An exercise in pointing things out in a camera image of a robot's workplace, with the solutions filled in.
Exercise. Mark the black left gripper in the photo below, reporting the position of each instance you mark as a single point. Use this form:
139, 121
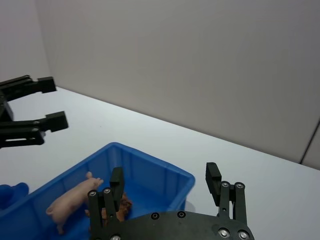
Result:
5, 110

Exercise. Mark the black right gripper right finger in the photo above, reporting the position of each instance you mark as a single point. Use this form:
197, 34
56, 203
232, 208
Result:
213, 182

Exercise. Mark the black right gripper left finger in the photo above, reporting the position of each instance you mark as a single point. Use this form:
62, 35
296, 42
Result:
116, 186

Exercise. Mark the blue plastic bin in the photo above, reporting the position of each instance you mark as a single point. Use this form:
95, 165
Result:
150, 172

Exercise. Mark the brown toy animal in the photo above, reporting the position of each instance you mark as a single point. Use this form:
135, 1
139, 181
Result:
125, 203

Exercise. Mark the blue soft object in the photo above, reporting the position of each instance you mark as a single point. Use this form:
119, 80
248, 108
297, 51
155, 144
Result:
12, 197

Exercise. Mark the pink toy pig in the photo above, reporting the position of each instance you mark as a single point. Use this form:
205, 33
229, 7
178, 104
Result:
72, 200

